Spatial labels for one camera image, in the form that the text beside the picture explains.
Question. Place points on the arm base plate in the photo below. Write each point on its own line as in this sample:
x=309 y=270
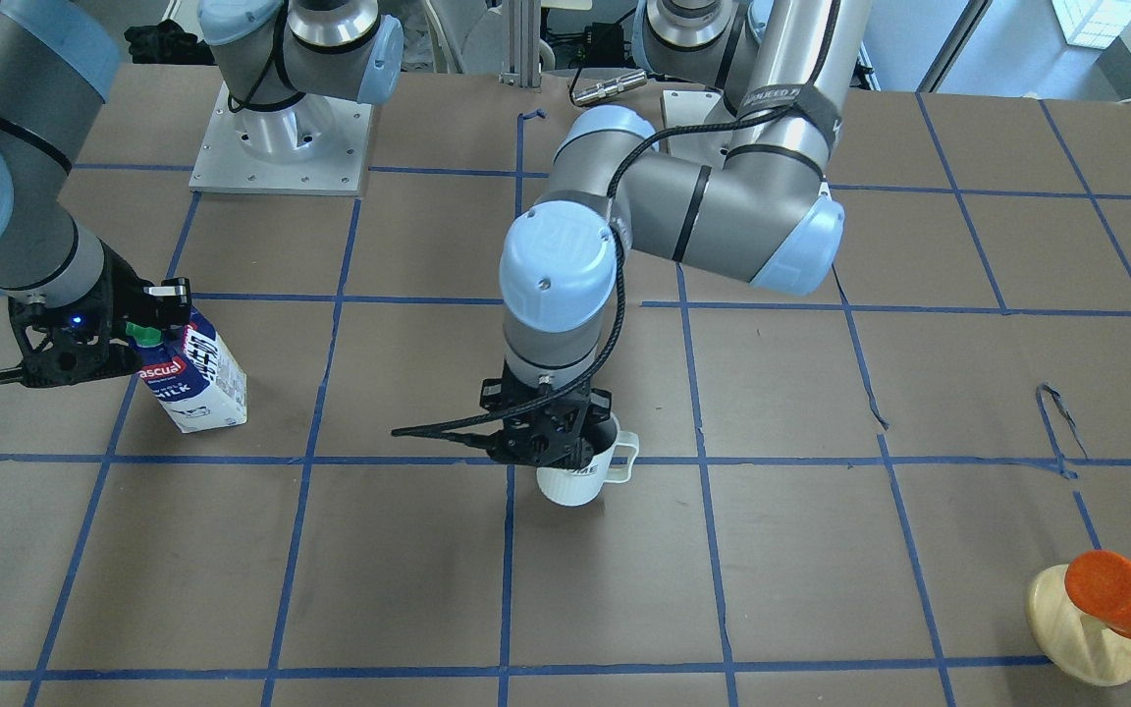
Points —
x=318 y=147
x=683 y=107

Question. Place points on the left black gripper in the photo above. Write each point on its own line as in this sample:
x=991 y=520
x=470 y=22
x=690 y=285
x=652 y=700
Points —
x=601 y=404

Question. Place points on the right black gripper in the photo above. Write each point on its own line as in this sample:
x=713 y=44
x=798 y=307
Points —
x=118 y=297

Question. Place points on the aluminium frame post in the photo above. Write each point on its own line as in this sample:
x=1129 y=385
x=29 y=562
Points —
x=522 y=66

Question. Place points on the orange mug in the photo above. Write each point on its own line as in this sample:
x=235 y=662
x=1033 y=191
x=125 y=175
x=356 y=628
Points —
x=1099 y=584

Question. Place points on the blue white milk carton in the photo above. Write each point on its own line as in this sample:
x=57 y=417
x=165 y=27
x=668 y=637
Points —
x=192 y=374

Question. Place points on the white grey-lined mug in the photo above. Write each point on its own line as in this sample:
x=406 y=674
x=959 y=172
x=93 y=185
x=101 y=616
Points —
x=614 y=453

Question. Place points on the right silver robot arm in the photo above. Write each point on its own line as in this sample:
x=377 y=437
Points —
x=57 y=69

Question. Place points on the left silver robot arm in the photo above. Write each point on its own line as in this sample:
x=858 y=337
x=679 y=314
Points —
x=740 y=195

